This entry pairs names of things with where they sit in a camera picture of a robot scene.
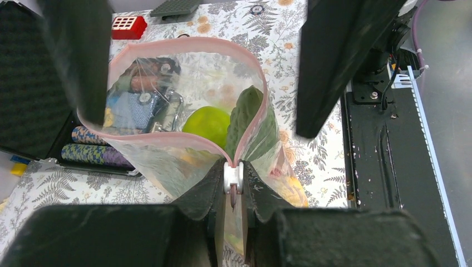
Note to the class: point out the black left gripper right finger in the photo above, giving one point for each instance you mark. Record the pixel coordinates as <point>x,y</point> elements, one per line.
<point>279,234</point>

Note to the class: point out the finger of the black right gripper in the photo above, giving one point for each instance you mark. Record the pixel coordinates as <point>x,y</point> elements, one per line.
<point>334,41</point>
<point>78,36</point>

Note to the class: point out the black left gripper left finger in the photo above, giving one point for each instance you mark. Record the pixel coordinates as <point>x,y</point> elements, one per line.
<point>186,232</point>

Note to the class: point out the green pear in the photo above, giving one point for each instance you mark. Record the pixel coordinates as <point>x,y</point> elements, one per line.
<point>210,123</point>

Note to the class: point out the clear zip top bag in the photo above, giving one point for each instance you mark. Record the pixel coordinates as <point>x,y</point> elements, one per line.
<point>178,107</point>

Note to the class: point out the red grid toy block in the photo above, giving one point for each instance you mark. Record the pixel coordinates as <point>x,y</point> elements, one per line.
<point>128,27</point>

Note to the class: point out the floral table mat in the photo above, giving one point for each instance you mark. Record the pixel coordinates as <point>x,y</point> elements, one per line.
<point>272,37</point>

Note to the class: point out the grey building baseplate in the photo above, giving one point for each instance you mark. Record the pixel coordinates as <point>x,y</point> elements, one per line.
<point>175,8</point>

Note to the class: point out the black poker chip case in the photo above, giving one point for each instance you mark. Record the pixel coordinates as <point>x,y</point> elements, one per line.
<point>36,115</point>

